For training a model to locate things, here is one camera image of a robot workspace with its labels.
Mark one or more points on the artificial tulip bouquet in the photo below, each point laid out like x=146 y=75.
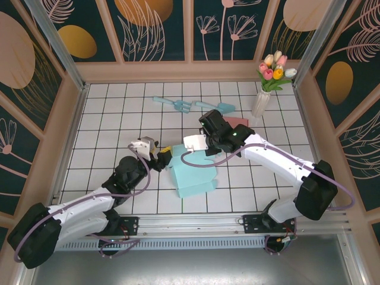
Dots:
x=277 y=74

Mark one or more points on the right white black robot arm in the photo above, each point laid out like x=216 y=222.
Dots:
x=273 y=157

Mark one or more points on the aluminium corner post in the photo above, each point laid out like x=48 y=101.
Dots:
x=314 y=41
x=59 y=50

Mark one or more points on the light blue toy rake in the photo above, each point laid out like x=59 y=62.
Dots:
x=179 y=104

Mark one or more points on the white ribbed vase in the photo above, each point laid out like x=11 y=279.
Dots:
x=260 y=104

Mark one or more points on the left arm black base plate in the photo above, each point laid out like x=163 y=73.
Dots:
x=130 y=225

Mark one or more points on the aluminium side rail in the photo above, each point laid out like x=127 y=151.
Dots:
x=308 y=124
x=66 y=154

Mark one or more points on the pink paper box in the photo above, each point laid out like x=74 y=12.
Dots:
x=239 y=121

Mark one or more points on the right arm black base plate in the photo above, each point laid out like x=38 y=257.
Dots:
x=252 y=225

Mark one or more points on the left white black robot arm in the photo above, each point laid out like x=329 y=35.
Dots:
x=80 y=205

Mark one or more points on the long aluminium mounting rail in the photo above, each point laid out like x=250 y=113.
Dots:
x=190 y=221

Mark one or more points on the light blue toy shovel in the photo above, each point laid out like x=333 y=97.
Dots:
x=225 y=108

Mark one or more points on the light blue paper box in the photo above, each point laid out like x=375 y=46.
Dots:
x=193 y=178

